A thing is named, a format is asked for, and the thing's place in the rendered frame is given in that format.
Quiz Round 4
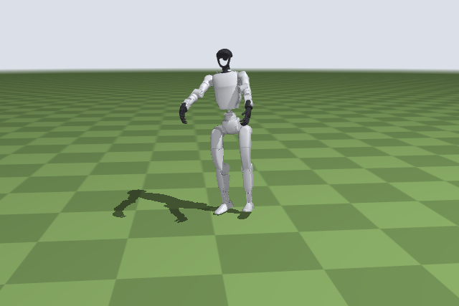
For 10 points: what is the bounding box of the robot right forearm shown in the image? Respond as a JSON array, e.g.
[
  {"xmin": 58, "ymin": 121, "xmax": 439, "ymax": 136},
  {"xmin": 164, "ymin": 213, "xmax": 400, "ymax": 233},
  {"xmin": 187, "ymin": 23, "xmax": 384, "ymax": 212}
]
[{"xmin": 184, "ymin": 92, "xmax": 198, "ymax": 109}]

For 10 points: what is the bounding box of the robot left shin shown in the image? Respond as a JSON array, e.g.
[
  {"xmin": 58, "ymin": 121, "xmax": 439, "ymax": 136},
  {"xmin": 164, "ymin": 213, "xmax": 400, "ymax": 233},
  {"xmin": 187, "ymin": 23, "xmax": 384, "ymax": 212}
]
[{"xmin": 243, "ymin": 163, "xmax": 254, "ymax": 204}]

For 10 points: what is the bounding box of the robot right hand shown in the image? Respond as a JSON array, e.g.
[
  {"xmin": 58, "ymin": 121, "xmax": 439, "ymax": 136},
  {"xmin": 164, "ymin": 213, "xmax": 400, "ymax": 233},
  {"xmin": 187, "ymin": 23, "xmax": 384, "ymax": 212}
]
[{"xmin": 179, "ymin": 102, "xmax": 187, "ymax": 124}]

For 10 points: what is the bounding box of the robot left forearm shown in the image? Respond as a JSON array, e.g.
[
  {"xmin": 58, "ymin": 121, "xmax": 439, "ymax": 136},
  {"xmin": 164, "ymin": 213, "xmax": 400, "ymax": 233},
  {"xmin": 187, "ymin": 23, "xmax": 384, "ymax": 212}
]
[{"xmin": 242, "ymin": 83, "xmax": 253, "ymax": 106}]

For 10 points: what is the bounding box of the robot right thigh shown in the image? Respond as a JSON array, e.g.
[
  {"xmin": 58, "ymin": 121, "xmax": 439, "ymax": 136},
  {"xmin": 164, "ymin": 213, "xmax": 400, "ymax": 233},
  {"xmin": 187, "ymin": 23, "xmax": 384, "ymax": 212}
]
[{"xmin": 210, "ymin": 125, "xmax": 230, "ymax": 175}]

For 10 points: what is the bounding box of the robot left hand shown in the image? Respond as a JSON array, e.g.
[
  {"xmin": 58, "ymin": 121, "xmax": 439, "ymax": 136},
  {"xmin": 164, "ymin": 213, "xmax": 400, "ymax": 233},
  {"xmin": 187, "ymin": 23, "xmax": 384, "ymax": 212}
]
[{"xmin": 240, "ymin": 100, "xmax": 252, "ymax": 126}]

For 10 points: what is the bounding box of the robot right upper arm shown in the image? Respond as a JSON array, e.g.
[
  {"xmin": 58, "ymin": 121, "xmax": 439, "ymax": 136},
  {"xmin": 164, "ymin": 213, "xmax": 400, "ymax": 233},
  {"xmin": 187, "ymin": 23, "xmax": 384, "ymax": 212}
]
[{"xmin": 193, "ymin": 75, "xmax": 214, "ymax": 98}]

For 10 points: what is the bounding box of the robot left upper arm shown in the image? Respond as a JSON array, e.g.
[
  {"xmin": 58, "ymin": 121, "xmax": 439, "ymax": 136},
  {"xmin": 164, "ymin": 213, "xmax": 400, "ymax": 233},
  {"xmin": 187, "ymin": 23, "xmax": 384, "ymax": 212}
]
[{"xmin": 237, "ymin": 71, "xmax": 250, "ymax": 93}]

